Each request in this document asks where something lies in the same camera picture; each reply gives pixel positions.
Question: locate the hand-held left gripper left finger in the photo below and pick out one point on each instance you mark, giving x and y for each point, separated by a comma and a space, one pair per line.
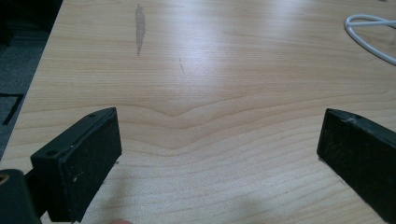
77, 161

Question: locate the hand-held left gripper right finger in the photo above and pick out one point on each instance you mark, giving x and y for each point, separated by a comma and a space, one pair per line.
361, 155

